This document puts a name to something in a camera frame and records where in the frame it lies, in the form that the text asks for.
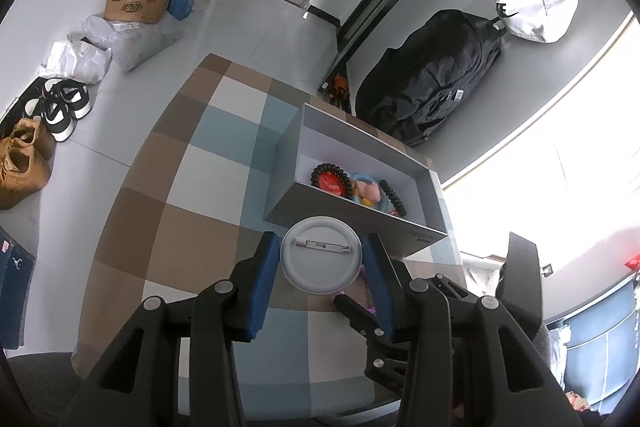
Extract white round pin badge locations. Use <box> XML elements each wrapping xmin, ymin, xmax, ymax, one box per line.
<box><xmin>280</xmin><ymin>217</ymin><xmax>362</xmax><ymax>296</ymax></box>

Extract red round badge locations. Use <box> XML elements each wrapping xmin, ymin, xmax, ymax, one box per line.
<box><xmin>318</xmin><ymin>171</ymin><xmax>352</xmax><ymax>198</ymax></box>

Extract black spiral hair tie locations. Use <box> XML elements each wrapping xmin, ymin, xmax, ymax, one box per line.
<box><xmin>308</xmin><ymin>161</ymin><xmax>354</xmax><ymax>198</ymax></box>

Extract light blue plastic bracelet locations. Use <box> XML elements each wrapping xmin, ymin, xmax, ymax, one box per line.
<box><xmin>349</xmin><ymin>171</ymin><xmax>396</xmax><ymax>214</ymax></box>

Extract black beaded bracelet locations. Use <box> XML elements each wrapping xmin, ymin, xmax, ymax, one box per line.
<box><xmin>377</xmin><ymin>178</ymin><xmax>409</xmax><ymax>218</ymax></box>

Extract pink pig figurine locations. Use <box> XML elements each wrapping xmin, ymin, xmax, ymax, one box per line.
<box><xmin>352</xmin><ymin>180</ymin><xmax>382</xmax><ymax>208</ymax></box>

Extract checkered brown blue tablecloth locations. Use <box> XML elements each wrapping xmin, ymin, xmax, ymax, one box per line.
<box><xmin>69</xmin><ymin>52</ymin><xmax>469</xmax><ymax>423</ymax></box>

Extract grey rectangular storage box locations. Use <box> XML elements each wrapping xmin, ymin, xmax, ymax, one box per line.
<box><xmin>265</xmin><ymin>104</ymin><xmax>448</xmax><ymax>257</ymax></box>

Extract dark blue shoe box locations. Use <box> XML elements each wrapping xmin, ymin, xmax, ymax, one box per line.
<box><xmin>0</xmin><ymin>230</ymin><xmax>35</xmax><ymax>350</ymax></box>

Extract brown suede shoes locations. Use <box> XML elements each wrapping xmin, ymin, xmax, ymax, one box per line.
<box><xmin>0</xmin><ymin>118</ymin><xmax>55</xmax><ymax>210</ymax></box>

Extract black white sneakers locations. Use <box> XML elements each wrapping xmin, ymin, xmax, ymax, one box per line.
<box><xmin>23</xmin><ymin>78</ymin><xmax>92</xmax><ymax>143</ymax></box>

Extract black backpack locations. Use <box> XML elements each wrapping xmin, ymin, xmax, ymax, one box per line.
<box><xmin>356</xmin><ymin>10</ymin><xmax>506</xmax><ymax>147</ymax></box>

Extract grey plastic parcel bag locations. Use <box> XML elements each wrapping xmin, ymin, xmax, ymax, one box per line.
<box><xmin>80</xmin><ymin>14</ymin><xmax>183</xmax><ymax>72</ymax></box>

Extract white plastic bag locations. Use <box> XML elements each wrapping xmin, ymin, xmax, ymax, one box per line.
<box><xmin>36</xmin><ymin>40</ymin><xmax>112</xmax><ymax>86</ymax></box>

